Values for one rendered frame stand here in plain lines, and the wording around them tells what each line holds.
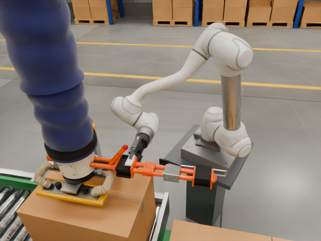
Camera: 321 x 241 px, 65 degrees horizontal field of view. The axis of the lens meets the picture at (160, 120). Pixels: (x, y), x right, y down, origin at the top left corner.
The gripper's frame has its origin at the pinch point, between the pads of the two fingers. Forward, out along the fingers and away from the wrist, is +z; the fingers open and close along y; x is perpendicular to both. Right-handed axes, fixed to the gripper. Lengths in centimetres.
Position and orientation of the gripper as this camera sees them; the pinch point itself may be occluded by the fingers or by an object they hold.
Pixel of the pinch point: (130, 166)
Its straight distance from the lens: 119.6
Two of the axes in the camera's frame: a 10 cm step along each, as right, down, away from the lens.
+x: -9.7, -1.0, 2.1
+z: -2.2, 5.5, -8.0
